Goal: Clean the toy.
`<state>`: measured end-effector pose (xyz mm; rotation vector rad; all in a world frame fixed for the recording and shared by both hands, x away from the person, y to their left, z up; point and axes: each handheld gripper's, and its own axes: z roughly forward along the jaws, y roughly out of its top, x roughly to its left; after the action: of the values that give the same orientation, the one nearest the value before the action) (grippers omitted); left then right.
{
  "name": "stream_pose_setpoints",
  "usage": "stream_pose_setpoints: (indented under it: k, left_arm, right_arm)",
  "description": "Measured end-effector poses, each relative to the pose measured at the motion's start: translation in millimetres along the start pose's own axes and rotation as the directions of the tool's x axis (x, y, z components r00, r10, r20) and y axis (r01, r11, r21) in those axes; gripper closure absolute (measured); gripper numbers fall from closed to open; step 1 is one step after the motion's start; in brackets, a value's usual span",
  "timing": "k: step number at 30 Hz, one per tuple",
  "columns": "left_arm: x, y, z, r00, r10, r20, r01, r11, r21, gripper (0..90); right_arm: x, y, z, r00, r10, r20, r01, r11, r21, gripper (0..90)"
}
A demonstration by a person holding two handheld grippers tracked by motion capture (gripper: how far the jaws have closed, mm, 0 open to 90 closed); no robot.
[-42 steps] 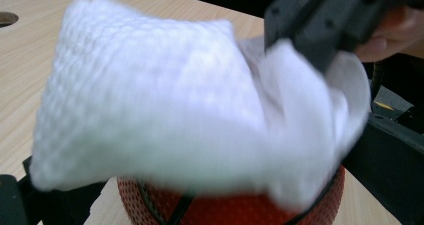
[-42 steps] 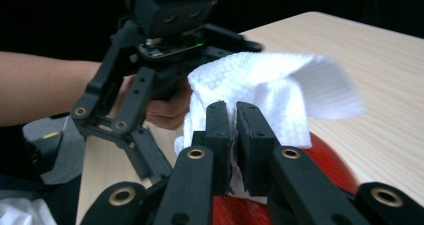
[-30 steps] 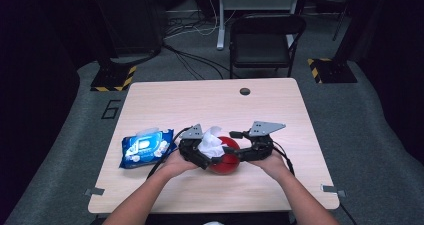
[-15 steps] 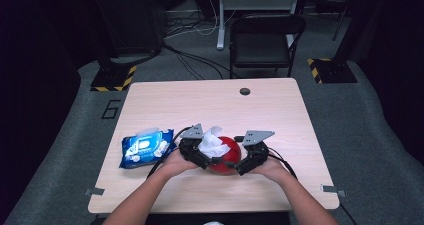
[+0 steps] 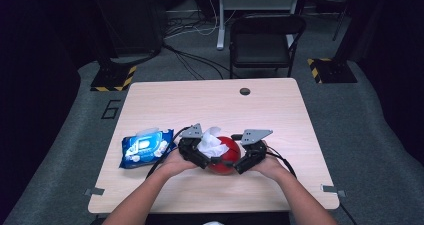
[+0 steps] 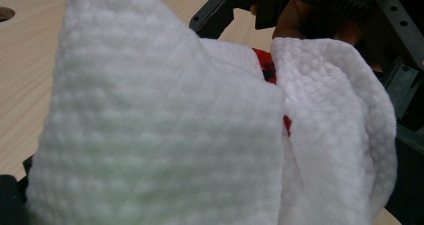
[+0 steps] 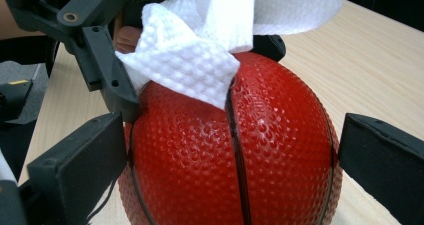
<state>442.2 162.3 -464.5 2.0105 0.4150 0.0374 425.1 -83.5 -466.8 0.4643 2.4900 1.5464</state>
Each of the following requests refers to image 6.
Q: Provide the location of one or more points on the dark round table grommet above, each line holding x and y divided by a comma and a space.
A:
5, 14

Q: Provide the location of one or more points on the white wet wipe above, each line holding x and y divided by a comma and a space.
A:
150, 118

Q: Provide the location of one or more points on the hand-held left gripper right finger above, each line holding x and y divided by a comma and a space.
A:
411, 178

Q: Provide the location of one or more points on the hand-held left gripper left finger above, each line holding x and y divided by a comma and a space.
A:
27, 167

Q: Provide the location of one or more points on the red ball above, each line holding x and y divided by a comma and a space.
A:
266, 60

